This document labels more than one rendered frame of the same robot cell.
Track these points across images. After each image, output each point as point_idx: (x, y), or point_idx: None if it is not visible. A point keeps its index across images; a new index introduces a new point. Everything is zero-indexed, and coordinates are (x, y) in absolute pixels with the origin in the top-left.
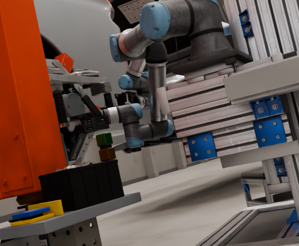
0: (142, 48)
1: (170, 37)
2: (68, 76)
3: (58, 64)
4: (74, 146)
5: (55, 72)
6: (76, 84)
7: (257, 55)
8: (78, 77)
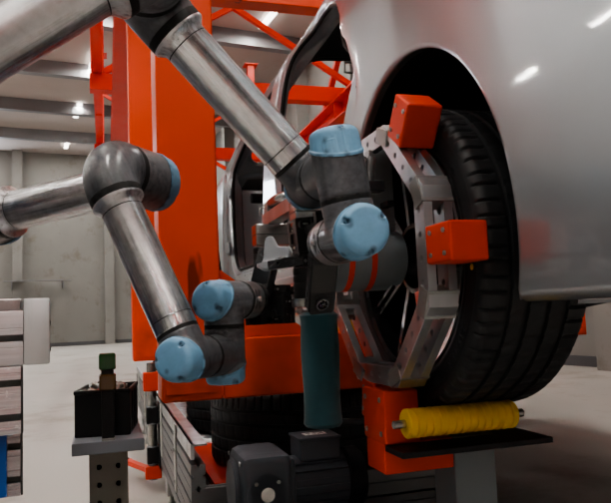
0: (78, 215)
1: None
2: (276, 208)
3: (381, 136)
4: (451, 328)
5: (271, 205)
6: (406, 173)
7: None
8: (284, 203)
